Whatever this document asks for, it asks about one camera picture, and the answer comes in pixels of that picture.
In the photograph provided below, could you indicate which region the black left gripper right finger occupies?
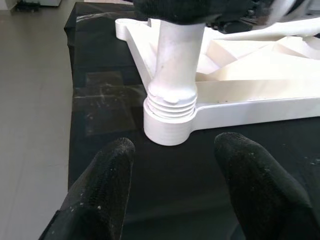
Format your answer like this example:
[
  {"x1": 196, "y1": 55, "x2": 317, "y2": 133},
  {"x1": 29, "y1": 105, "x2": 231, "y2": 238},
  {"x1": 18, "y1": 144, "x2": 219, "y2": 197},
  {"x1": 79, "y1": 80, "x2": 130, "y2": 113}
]
[{"x1": 214, "y1": 131, "x2": 320, "y2": 240}]

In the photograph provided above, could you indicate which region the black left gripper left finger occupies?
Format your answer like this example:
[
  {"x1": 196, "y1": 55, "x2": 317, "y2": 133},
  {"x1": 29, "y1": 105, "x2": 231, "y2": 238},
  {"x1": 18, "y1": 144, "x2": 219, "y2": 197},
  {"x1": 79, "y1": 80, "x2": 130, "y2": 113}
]
[{"x1": 38, "y1": 136, "x2": 136, "y2": 240}]

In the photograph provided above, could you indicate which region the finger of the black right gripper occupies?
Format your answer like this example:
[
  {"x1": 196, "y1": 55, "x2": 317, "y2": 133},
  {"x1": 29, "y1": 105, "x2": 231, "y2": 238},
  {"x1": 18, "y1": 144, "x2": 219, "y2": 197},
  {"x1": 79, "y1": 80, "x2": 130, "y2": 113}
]
[{"x1": 132, "y1": 0, "x2": 255, "y2": 26}]

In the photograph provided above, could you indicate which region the white plastic children table top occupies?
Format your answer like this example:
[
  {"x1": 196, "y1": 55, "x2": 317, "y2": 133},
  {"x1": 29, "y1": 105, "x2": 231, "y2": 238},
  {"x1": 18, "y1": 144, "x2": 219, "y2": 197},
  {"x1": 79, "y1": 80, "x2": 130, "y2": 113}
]
[{"x1": 114, "y1": 14, "x2": 320, "y2": 147}]

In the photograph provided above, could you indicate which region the black tablecloth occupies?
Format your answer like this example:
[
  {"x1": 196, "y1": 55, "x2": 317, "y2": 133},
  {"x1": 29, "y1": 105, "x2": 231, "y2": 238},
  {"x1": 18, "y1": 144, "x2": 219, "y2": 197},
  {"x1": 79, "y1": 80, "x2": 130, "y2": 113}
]
[{"x1": 63, "y1": 0, "x2": 320, "y2": 240}]

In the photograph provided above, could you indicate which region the wide clear tape patch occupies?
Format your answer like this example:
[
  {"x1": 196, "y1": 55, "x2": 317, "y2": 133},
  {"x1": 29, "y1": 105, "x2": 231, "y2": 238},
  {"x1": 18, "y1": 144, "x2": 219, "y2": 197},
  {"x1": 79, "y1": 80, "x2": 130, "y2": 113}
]
[{"x1": 72, "y1": 71, "x2": 147, "y2": 137}]

